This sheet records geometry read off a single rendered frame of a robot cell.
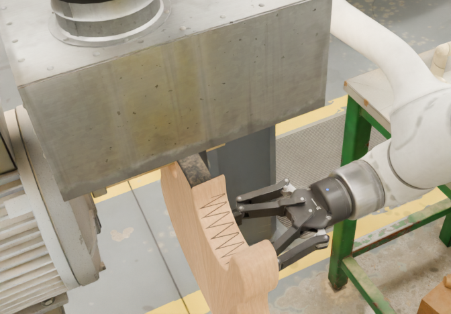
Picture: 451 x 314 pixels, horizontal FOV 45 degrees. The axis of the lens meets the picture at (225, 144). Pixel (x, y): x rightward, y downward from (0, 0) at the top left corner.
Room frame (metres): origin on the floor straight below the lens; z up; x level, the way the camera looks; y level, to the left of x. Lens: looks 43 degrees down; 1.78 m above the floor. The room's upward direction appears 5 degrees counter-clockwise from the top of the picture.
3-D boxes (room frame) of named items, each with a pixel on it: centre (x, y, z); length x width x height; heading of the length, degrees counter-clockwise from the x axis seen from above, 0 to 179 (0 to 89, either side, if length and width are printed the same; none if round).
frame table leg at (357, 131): (1.09, -0.36, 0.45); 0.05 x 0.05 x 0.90; 21
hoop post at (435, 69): (1.05, -0.53, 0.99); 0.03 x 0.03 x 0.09
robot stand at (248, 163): (1.41, -0.03, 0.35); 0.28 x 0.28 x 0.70; 14
